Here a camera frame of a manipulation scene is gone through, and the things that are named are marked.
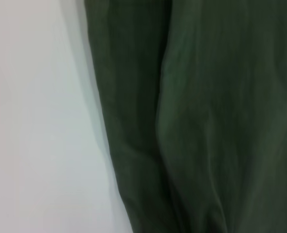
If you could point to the dark green printed t-shirt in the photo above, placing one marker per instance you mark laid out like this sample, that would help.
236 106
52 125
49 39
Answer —
194 121

